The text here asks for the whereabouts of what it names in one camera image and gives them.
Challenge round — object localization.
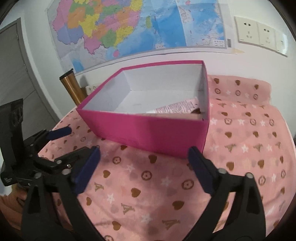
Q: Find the pink lotion tube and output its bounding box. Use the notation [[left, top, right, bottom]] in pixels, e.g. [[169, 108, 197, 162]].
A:
[[144, 97, 203, 121]]

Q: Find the gold thermos bottle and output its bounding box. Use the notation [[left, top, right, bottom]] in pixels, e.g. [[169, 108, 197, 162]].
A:
[[59, 68, 86, 106]]

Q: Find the grey door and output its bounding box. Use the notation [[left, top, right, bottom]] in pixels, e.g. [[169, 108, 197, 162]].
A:
[[1, 19, 59, 136]]

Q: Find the pink patterned cloth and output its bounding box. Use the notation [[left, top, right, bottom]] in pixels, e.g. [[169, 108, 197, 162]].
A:
[[38, 74, 295, 241]]

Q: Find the pink cardboard box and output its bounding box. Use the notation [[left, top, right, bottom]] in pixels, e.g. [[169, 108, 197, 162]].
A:
[[77, 60, 209, 158]]

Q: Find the wall map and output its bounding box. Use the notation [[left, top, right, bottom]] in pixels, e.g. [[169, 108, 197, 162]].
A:
[[47, 1, 233, 73]]

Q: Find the white wall socket panel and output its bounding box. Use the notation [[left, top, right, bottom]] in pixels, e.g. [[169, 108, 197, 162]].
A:
[[234, 16, 288, 56]]

